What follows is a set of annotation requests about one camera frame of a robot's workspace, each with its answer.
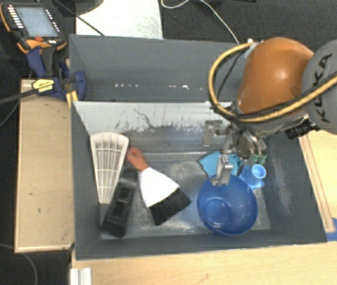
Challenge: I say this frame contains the light blue cloth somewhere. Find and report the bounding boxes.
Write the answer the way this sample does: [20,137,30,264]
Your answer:
[198,150,241,177]

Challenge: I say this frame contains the blue plastic bowl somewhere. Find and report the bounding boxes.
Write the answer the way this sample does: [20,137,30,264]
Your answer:
[196,173,259,237]

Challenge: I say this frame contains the pale wood flat board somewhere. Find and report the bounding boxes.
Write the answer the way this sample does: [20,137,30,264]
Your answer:
[14,80,76,254]

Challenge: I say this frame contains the white brush with black bristles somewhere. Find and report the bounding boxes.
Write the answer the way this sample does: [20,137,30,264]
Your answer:
[125,147,193,226]

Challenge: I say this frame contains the white ribbed plastic scoop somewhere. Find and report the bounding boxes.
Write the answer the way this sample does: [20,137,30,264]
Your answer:
[90,131,130,205]

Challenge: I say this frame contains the grey metal bin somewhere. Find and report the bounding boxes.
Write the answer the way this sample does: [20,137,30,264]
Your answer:
[67,33,328,261]

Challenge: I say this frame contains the black rectangular plastic tray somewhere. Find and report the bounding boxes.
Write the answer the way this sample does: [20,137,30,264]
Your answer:
[100,167,139,239]

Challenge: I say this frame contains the black cylinder on white bracket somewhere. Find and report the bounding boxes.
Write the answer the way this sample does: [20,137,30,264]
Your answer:
[285,118,320,140]

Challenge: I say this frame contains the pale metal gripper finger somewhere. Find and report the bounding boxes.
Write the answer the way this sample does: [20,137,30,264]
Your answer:
[202,119,224,147]
[211,155,235,186]

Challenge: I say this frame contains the light blue plastic cup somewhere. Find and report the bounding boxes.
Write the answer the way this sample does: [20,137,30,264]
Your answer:
[239,163,268,190]

